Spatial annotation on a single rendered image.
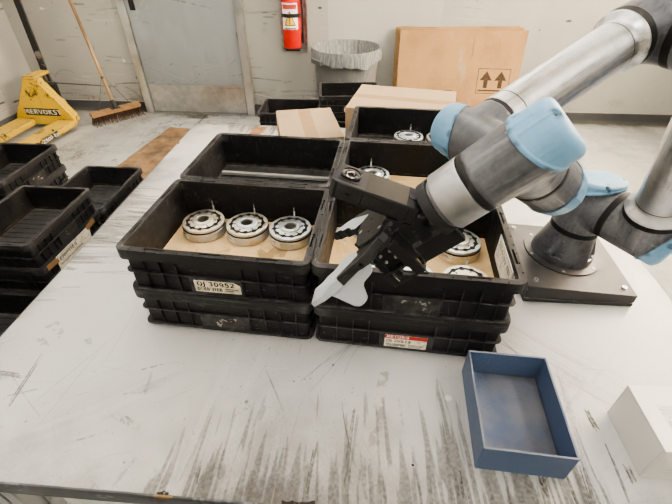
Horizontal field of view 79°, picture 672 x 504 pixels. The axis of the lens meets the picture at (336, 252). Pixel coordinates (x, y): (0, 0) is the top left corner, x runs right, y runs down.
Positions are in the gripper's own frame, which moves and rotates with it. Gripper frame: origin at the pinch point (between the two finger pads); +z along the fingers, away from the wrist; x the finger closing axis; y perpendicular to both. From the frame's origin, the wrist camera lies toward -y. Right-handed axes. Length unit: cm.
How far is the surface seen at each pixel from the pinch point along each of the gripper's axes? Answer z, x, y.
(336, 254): 17.9, 28.5, 12.5
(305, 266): 12.7, 12.2, 3.8
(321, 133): 29, 91, -2
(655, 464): -18, -4, 61
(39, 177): 151, 95, -76
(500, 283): -12.5, 14.5, 29.1
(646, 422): -20, 1, 57
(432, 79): 36, 328, 60
